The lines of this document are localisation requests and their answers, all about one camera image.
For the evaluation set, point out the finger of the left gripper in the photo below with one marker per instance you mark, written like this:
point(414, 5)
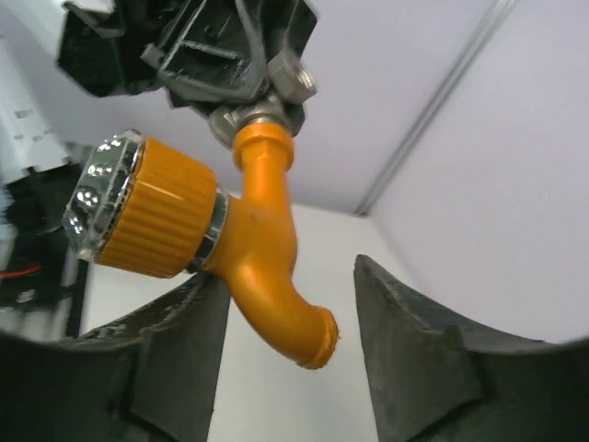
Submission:
point(273, 25)
point(198, 51)

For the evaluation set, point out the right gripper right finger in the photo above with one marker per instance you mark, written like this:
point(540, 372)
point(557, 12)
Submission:
point(435, 375)

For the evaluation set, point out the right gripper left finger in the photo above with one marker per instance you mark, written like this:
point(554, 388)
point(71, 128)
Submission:
point(148, 376)

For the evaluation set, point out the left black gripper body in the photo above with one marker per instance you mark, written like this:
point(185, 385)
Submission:
point(101, 52)

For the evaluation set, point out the metal tee pipe fitting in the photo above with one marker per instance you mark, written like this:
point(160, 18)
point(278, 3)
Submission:
point(291, 85)

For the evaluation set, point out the orange plastic water faucet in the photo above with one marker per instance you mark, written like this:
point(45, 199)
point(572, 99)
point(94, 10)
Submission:
point(144, 207)

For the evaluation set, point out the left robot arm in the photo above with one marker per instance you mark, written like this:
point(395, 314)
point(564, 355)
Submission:
point(37, 171)

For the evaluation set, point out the left aluminium frame post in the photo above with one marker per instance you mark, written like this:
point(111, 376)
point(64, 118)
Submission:
point(478, 40)

